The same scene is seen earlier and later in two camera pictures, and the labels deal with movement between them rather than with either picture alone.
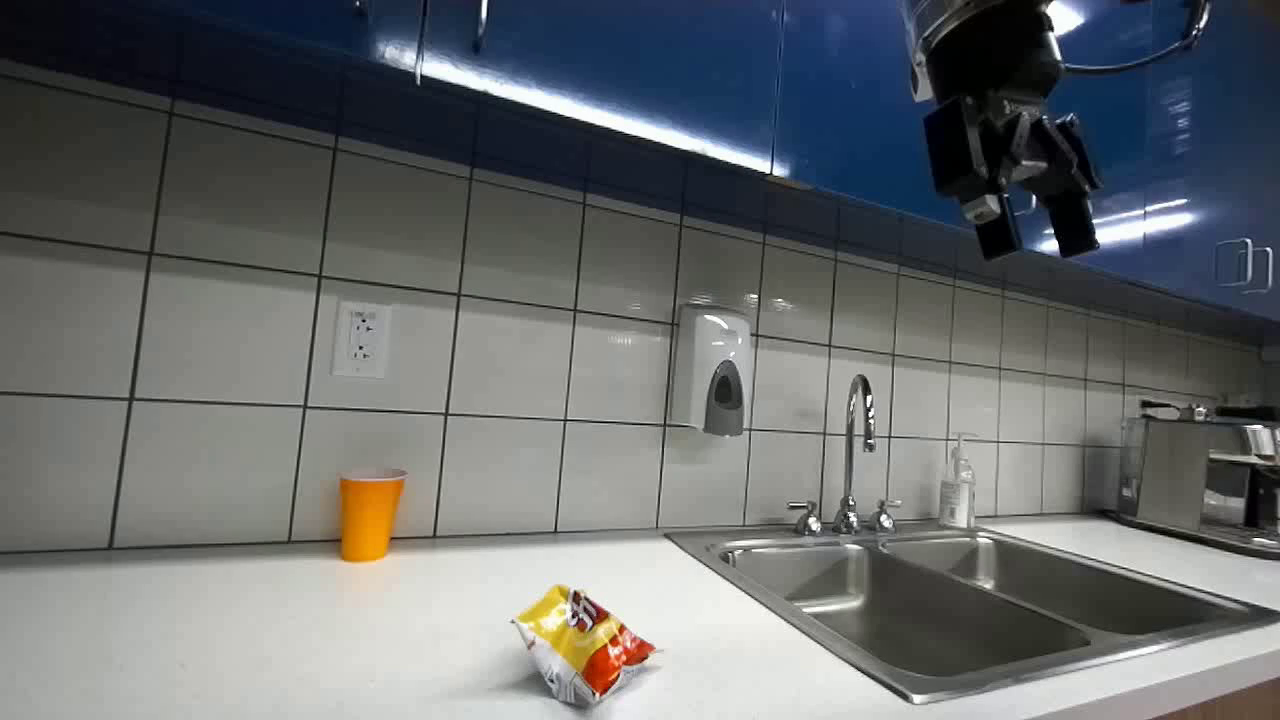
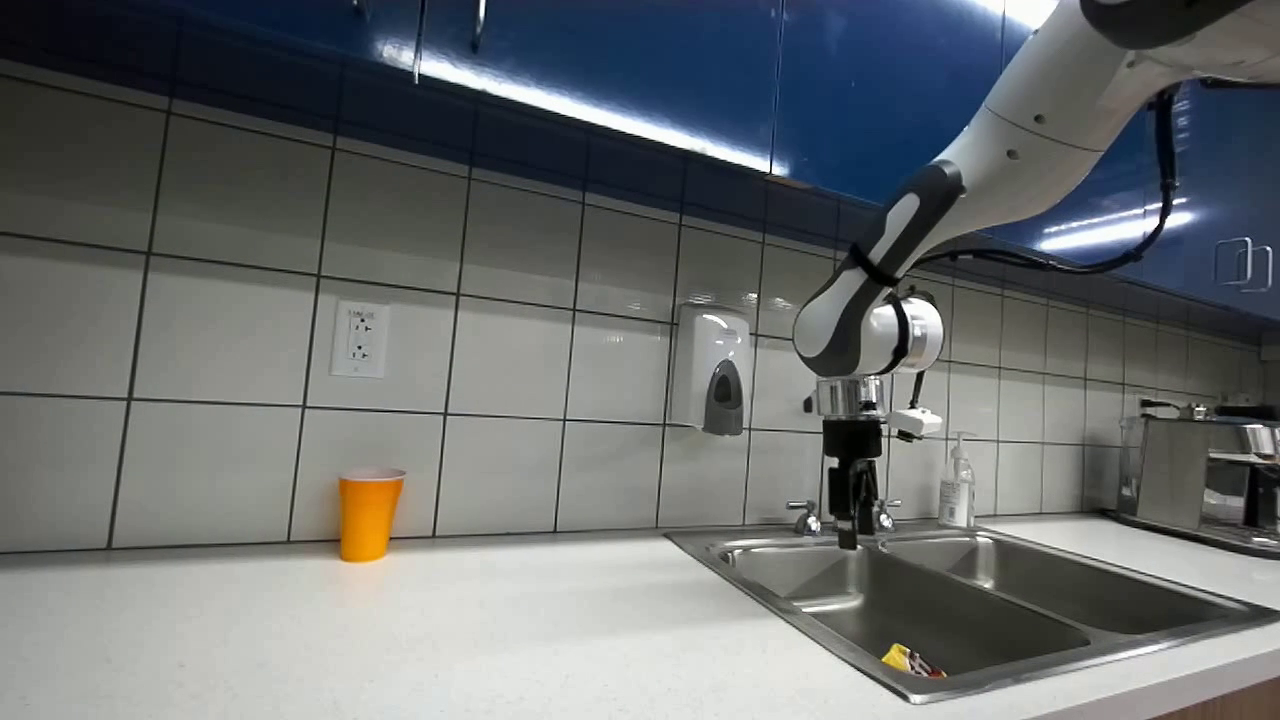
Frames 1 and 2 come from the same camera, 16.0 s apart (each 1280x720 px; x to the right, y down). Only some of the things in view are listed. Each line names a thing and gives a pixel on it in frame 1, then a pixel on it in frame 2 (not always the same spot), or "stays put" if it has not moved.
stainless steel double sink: [967, 610] stays put
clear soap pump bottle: [959, 499] stays put
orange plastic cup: [371, 504] stays put
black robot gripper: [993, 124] -> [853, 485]
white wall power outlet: [360, 341] stays put
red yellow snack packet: [575, 646] -> [910, 660]
